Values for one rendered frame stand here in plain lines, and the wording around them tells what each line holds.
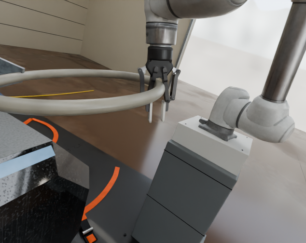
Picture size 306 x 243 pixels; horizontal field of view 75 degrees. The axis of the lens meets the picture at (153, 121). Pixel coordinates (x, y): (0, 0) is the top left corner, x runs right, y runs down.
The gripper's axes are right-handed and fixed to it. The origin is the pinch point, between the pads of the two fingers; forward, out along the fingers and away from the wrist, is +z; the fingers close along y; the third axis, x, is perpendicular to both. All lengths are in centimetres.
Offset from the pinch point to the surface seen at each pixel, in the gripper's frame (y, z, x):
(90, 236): 31, 97, -36
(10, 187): 42.5, 18.4, 10.0
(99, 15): 61, -98, -666
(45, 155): 36.7, 15.6, -1.7
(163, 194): -14, 62, -30
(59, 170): 33.0, 22.2, -2.0
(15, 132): 47.1, 9.7, -7.6
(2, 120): 53, 8, -14
